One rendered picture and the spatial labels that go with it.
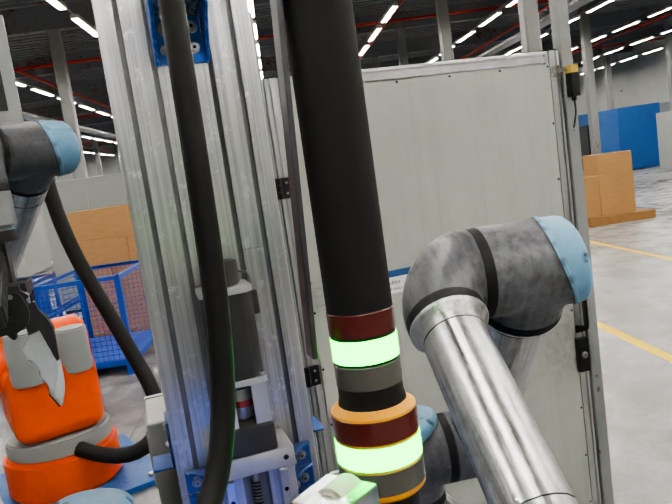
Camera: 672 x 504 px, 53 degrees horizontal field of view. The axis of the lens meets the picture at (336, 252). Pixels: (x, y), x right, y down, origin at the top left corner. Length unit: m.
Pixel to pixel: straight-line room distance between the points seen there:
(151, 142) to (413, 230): 1.34
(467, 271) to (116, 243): 7.65
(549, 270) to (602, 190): 11.90
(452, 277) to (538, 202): 1.79
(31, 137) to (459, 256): 0.56
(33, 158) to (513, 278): 0.62
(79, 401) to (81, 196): 7.03
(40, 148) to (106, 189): 9.97
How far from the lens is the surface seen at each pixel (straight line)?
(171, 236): 1.15
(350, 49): 0.32
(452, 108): 2.40
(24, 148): 0.95
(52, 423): 4.26
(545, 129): 2.59
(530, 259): 0.83
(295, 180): 0.31
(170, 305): 1.18
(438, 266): 0.79
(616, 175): 12.84
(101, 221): 8.38
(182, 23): 0.26
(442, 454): 1.14
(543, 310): 0.87
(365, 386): 0.33
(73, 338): 4.15
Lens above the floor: 1.70
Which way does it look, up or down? 7 degrees down
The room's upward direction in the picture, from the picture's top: 8 degrees counter-clockwise
